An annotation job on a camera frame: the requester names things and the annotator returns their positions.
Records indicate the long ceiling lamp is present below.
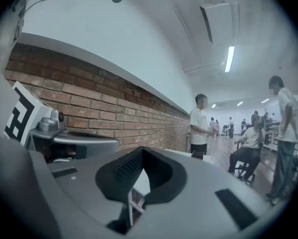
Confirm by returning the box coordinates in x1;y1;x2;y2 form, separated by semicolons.
224;45;236;73

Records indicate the white metal table frame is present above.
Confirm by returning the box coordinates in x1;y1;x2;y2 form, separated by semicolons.
262;129;283;152

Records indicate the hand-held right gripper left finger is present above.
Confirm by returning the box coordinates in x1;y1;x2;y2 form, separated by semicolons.
0;134;145;239

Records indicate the black office chair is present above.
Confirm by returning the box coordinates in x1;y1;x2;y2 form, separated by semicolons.
234;143;264;185

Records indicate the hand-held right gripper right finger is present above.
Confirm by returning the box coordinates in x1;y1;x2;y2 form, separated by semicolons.
128;147;285;239

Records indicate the ceiling air conditioner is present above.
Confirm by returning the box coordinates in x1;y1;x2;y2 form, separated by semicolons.
199;0;241;44

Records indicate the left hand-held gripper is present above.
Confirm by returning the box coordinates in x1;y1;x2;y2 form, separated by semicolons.
3;80;120;164

